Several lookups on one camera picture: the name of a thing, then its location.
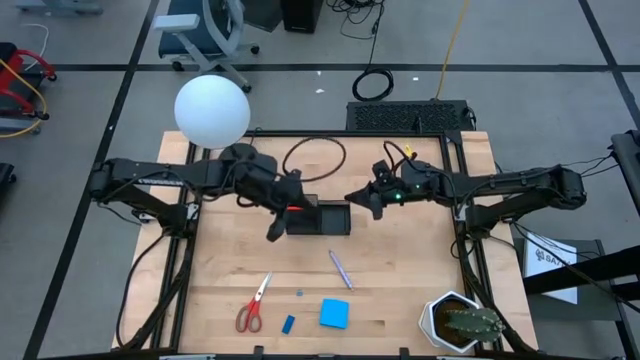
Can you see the blue sticky note pad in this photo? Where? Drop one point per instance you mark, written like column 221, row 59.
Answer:
column 334, row 313

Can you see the white paper sign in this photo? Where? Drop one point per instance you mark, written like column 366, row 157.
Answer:
column 550, row 265

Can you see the blue eraser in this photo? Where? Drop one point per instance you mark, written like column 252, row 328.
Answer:
column 288, row 324

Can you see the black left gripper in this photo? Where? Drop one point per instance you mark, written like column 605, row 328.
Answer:
column 292, row 192

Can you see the white globe lamp black base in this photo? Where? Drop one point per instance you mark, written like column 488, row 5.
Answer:
column 210, row 100

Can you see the grey blue office chair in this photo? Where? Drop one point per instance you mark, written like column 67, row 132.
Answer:
column 200, row 35

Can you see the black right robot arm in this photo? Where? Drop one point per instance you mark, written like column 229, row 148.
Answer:
column 520, row 187

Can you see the purple silver pen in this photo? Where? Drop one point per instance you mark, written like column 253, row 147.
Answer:
column 341, row 270

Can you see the grey desk foot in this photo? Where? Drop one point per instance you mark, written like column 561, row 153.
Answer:
column 60, row 6

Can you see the green cactus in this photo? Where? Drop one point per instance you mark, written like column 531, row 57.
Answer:
column 472, row 322

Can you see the orange highlighter marker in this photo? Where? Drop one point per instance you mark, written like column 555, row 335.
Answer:
column 295, row 208

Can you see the white plant pot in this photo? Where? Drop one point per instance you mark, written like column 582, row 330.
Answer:
column 427, row 320

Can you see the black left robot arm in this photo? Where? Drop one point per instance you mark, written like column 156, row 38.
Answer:
column 165, row 175

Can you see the black mesh desk organizer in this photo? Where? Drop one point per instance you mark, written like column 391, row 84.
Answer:
column 332, row 217

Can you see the red black cart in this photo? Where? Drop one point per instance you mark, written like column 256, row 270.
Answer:
column 15, row 80

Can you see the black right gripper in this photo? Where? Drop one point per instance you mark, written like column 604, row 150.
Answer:
column 405, row 187

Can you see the black box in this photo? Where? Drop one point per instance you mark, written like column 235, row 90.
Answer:
column 302, row 15

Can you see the black side table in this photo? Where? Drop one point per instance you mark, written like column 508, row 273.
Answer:
column 595, row 305

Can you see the black metal stand beam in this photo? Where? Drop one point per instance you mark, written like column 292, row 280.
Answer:
column 580, row 272

